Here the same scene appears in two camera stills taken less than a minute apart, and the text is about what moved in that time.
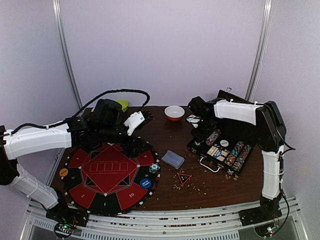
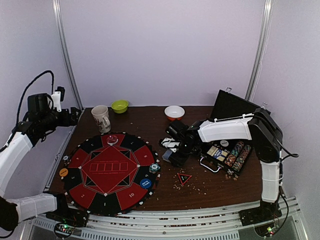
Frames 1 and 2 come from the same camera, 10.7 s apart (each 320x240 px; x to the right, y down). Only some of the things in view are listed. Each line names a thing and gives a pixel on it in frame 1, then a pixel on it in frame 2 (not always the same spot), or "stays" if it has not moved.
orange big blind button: (63, 172) stays
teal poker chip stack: (154, 167) stays
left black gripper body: (107, 133) to (49, 122)
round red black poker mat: (105, 180) stays
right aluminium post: (267, 13) stays
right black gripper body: (200, 135) to (173, 155)
